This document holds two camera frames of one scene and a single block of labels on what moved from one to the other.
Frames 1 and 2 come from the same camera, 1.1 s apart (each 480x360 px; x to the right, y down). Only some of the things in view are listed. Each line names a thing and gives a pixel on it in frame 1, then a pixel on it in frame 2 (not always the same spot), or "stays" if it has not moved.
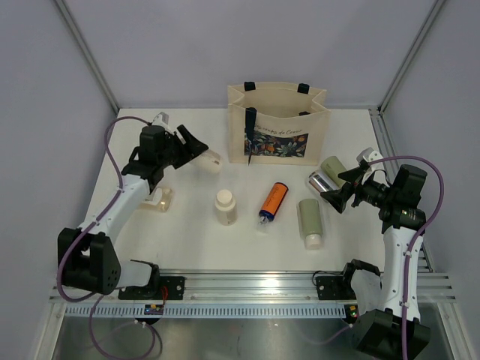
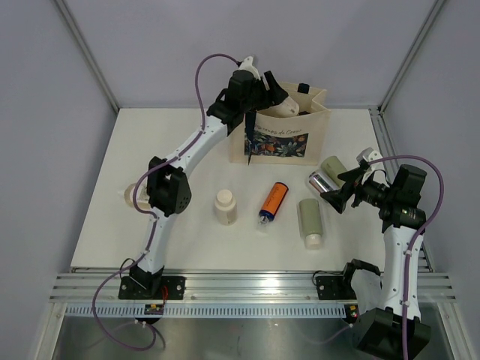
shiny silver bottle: (322, 182) stays
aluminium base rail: (259, 286) stays
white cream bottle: (210, 162) to (287, 108)
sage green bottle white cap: (310, 223) stays
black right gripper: (339, 198) stays
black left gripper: (193, 147) to (274, 95)
